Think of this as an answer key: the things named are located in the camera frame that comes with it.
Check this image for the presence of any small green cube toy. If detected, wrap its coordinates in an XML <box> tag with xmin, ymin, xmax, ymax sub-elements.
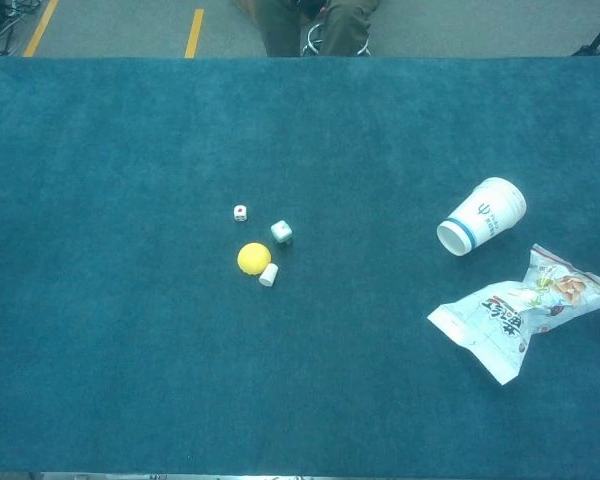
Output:
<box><xmin>270</xmin><ymin>219</ymin><xmax>295</xmax><ymax>246</ymax></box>

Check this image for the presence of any white paper cup blue stripe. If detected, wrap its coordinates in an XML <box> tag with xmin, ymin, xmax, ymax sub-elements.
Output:
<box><xmin>436</xmin><ymin>176</ymin><xmax>528</xmax><ymax>258</ymax></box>

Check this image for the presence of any white printed snack bag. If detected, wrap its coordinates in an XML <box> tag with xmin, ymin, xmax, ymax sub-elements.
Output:
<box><xmin>427</xmin><ymin>243</ymin><xmax>600</xmax><ymax>386</ymax></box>

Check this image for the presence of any yellow ball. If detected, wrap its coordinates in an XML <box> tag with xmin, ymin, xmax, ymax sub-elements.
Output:
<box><xmin>237</xmin><ymin>241</ymin><xmax>273</xmax><ymax>276</ymax></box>

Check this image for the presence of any teal table cloth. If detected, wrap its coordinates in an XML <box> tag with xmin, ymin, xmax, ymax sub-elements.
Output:
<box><xmin>0</xmin><ymin>56</ymin><xmax>600</xmax><ymax>474</ymax></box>

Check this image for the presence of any person in olive trousers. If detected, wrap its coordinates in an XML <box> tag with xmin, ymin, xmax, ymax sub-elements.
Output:
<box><xmin>254</xmin><ymin>0</ymin><xmax>381</xmax><ymax>58</ymax></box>

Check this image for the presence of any metal stand with cables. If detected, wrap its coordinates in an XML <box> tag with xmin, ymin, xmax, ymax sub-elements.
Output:
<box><xmin>0</xmin><ymin>0</ymin><xmax>41</xmax><ymax>56</ymax></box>

